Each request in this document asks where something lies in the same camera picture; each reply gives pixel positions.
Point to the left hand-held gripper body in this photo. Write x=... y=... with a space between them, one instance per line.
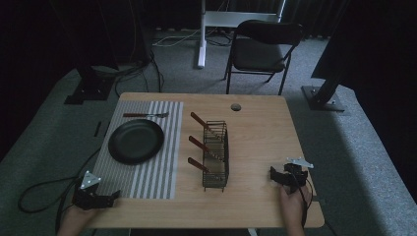
x=88 y=199

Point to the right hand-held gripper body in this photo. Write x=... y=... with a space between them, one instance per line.
x=295 y=175

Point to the person's left hand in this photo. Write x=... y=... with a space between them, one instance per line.
x=73 y=221

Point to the person's right hand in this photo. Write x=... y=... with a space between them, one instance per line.
x=291 y=209

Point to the grey striped placemat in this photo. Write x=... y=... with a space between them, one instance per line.
x=154 y=177

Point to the black round plate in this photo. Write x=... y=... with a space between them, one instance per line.
x=136 y=141

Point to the small black strip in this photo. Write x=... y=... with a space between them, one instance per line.
x=107 y=129
x=97 y=129

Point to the black stand with bolted base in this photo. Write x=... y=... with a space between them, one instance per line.
x=323 y=98

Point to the black folding chair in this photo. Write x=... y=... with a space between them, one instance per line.
x=259 y=54

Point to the dark curtain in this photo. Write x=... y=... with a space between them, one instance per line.
x=377 y=39

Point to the white desk frame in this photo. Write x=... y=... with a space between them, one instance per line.
x=229 y=19

